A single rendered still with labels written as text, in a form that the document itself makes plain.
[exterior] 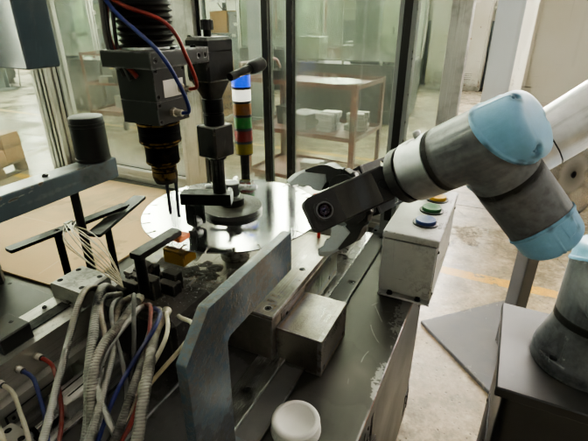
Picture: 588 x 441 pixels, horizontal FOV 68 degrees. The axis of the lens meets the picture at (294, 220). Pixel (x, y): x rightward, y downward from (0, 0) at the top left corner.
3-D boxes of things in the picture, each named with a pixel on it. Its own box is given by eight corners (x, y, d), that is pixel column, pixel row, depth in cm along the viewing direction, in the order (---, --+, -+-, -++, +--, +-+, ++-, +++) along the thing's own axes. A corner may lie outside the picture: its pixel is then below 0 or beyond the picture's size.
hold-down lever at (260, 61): (235, 73, 70) (234, 55, 69) (269, 75, 68) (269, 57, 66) (206, 80, 64) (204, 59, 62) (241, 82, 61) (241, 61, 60)
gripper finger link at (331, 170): (312, 188, 66) (359, 199, 60) (304, 191, 65) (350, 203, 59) (311, 157, 64) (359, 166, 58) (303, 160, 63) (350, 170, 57)
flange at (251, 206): (268, 217, 78) (268, 205, 77) (206, 225, 75) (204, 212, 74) (255, 195, 88) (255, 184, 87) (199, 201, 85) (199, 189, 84)
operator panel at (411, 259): (406, 238, 114) (412, 185, 108) (449, 247, 110) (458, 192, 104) (376, 293, 91) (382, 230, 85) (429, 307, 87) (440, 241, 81)
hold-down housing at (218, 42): (218, 151, 73) (208, 19, 64) (239, 156, 70) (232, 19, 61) (194, 160, 69) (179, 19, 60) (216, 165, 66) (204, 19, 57)
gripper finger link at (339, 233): (350, 256, 70) (375, 218, 64) (326, 270, 67) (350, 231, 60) (338, 243, 72) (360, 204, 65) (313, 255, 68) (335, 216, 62)
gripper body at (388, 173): (374, 214, 66) (442, 190, 57) (339, 232, 61) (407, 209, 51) (355, 168, 66) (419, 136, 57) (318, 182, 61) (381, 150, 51)
